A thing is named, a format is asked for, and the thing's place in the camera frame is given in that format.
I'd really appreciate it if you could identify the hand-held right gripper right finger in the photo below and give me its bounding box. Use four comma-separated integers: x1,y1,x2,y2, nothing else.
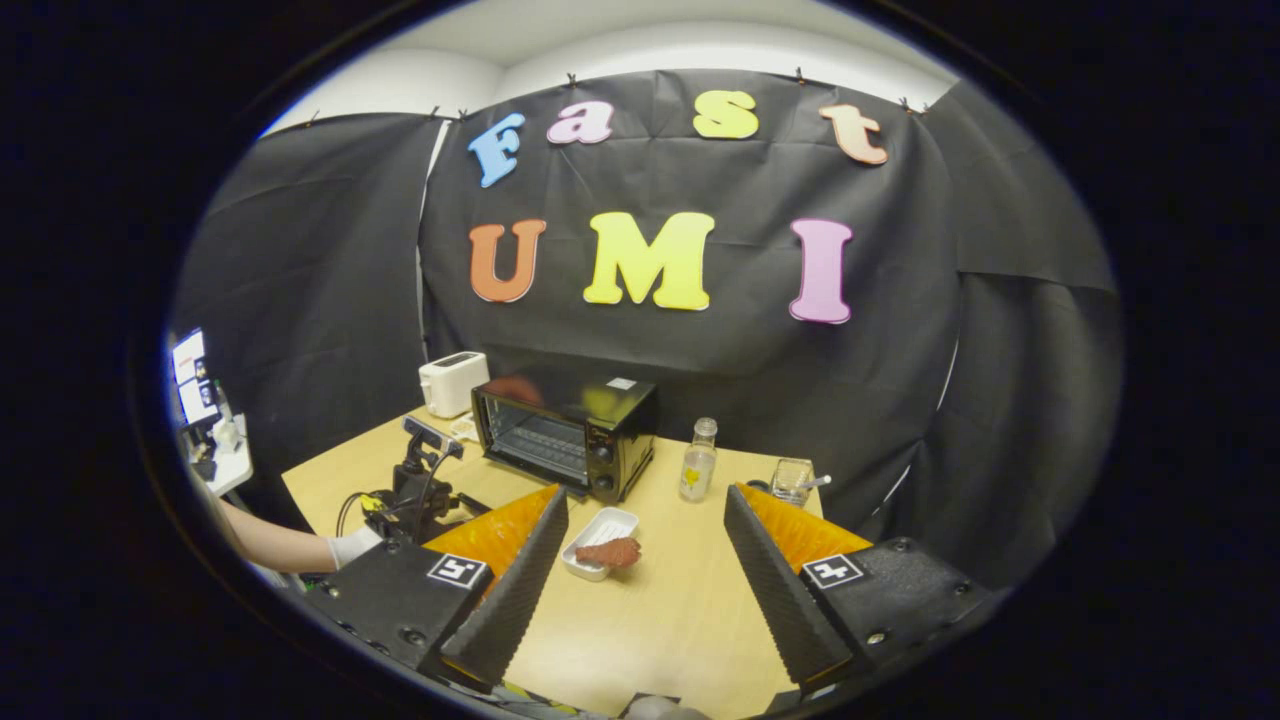
723,483,991,695

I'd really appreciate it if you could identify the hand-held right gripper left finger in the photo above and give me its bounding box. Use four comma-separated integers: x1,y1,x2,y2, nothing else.
298,485,571,693

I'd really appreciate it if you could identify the brown meat slice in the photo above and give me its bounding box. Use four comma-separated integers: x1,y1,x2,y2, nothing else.
575,537,643,571

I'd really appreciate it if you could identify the black electric oven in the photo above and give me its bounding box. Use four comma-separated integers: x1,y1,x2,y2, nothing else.
470,375,659,506

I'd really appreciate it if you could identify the metal mesh holder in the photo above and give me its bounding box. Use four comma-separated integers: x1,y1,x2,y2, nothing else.
770,458,816,507

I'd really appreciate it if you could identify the white rectangular plastic tray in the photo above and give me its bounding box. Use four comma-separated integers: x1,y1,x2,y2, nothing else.
560,506,641,583

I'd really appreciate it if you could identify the white toaster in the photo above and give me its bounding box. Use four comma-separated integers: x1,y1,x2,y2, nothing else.
418,351,491,419

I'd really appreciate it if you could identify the clear bottle with yellow label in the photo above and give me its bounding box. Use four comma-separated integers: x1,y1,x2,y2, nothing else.
680,417,719,503

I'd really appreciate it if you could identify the white side desk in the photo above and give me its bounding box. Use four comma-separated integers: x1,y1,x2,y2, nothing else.
198,413,257,498

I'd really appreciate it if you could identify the computer monitor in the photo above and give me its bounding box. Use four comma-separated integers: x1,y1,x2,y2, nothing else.
170,330,209,387
178,378,222,427

